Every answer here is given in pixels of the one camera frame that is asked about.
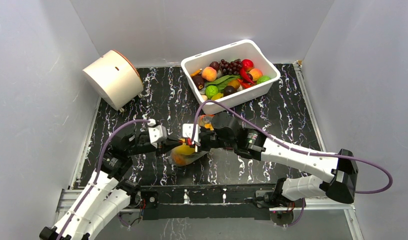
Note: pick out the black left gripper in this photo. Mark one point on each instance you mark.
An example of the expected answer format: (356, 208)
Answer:
(166, 145)

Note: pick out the clear zip top bag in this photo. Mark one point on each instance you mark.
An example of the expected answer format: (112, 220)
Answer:
(205, 122)

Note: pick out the orange toy pineapple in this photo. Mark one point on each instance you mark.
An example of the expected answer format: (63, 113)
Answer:
(181, 160)

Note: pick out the yellow banana bunch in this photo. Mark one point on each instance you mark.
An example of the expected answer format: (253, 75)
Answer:
(183, 149)

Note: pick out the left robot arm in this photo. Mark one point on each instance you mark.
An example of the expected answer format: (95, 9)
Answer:
(108, 192)

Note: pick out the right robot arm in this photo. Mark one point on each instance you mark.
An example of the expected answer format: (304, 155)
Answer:
(331, 175)

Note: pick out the white plastic food bin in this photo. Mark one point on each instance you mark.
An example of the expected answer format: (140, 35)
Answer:
(237, 91)

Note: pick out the yellow lemon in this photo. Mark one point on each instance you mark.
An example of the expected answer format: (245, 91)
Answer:
(217, 96)

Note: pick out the green lime ball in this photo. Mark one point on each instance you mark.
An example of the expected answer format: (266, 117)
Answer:
(211, 91)

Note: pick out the green leafy vegetable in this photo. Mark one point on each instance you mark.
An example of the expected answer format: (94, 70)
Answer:
(222, 82)

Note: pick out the dark purple plum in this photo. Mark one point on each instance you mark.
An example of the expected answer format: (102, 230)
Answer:
(198, 81)

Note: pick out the red orange peach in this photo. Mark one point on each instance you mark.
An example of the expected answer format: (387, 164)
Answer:
(209, 74)

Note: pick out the red chili pepper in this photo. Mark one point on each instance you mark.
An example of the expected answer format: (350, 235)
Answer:
(246, 75)

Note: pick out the dark grape bunch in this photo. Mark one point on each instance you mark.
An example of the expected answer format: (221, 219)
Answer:
(229, 68)

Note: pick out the green round fruit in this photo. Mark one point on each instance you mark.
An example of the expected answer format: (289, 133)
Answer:
(263, 79)

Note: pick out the white cylindrical container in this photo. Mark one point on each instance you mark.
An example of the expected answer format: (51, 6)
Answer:
(114, 78)

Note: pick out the orange apricot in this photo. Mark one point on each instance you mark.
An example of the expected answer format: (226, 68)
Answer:
(256, 74)

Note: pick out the red apple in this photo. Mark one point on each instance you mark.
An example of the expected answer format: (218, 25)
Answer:
(247, 65)

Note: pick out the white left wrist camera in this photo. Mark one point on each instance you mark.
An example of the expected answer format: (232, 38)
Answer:
(157, 135)

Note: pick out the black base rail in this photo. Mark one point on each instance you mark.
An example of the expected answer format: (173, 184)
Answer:
(220, 201)

